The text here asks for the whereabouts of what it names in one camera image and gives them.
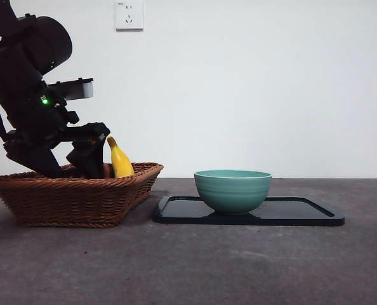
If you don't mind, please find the yellow banana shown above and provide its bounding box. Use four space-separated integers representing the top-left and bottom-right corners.
107 136 136 179

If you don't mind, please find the teal ribbed bowl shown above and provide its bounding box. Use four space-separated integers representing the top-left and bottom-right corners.
194 170 274 216

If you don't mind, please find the brown wicker basket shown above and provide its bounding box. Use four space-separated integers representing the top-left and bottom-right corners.
0 162 164 228

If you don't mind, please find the dark rectangular tray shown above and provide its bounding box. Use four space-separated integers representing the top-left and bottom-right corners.
152 195 346 227

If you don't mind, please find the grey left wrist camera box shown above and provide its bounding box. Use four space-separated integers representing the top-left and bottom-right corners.
47 77 95 101

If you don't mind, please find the white wall socket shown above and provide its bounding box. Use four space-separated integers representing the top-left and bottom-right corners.
116 1 145 32

